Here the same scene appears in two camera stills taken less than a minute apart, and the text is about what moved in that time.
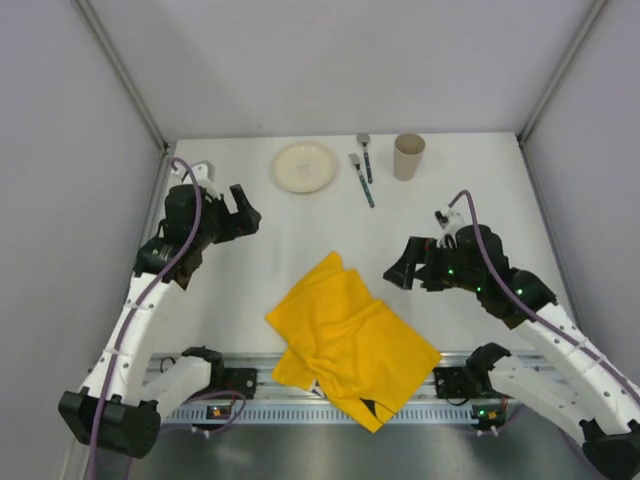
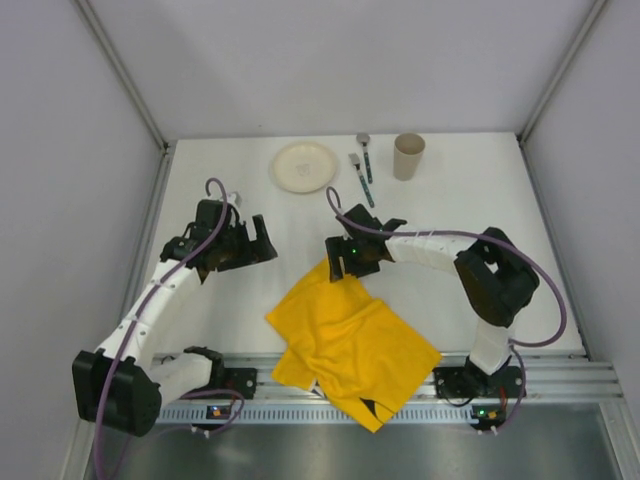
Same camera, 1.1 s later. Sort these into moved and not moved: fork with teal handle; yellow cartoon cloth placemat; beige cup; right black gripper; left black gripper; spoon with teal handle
Moved: left black gripper; right black gripper
Not moved: spoon with teal handle; fork with teal handle; beige cup; yellow cartoon cloth placemat
